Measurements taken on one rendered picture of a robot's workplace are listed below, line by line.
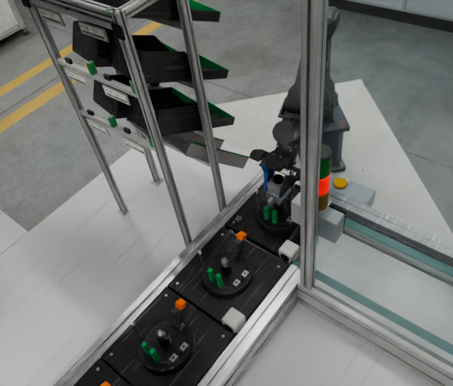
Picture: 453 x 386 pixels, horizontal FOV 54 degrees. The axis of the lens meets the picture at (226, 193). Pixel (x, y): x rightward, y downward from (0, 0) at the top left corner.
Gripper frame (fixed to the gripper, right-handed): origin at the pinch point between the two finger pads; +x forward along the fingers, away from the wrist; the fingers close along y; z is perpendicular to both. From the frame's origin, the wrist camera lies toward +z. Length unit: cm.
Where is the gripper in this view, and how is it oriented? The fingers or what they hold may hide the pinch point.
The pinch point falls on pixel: (276, 182)
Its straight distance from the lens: 125.0
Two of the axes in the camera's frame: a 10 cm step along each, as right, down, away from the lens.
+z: -5.5, 0.9, -8.3
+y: 7.9, 3.9, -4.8
